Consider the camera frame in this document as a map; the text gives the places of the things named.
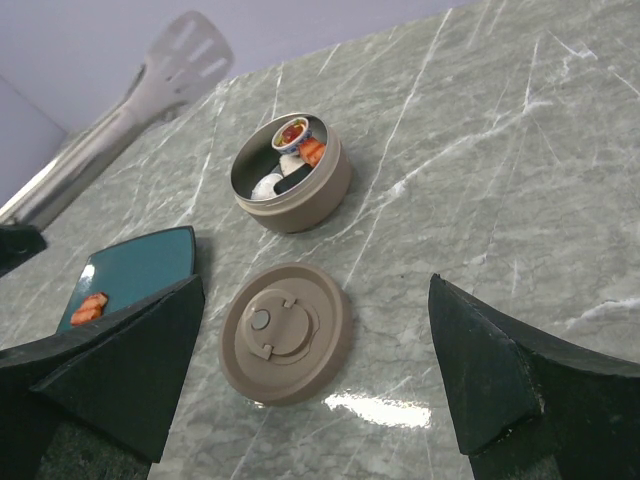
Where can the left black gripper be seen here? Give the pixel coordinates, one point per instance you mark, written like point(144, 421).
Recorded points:
point(18, 244)

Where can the pork belly piece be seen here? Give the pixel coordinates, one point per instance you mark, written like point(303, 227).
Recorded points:
point(90, 309)
point(311, 151)

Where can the teal square plate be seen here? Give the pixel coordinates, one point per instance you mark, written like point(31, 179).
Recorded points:
point(132, 270)

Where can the metal tongs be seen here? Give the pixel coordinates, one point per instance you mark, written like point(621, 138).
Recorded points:
point(186, 61)

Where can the plain white rice block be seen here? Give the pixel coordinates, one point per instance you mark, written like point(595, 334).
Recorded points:
point(289, 163)

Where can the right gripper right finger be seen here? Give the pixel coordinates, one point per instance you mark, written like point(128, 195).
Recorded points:
point(526, 404)

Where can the round metal lunch box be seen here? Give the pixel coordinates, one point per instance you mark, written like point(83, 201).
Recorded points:
point(305, 204)

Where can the brown round lid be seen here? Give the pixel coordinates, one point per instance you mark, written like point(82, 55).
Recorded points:
point(287, 334)

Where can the small bowl with red food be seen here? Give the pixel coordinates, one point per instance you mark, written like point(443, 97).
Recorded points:
point(291, 135)

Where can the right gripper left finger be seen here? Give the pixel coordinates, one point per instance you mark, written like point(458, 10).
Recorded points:
point(97, 401)

